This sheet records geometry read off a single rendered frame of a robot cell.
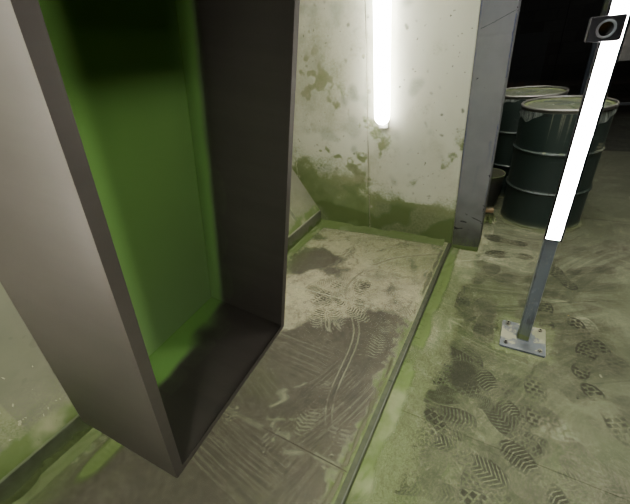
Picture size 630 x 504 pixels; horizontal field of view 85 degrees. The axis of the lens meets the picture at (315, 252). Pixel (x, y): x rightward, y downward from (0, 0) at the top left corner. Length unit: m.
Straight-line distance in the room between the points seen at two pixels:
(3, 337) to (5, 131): 1.38
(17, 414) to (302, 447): 1.12
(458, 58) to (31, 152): 2.18
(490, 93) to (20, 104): 2.22
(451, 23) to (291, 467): 2.34
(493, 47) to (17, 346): 2.69
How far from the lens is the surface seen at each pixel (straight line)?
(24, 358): 1.88
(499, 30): 2.38
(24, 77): 0.50
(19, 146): 0.57
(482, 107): 2.42
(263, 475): 1.55
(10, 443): 1.87
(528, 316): 1.99
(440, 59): 2.42
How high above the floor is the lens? 1.40
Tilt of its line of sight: 31 degrees down
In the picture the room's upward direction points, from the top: 7 degrees counter-clockwise
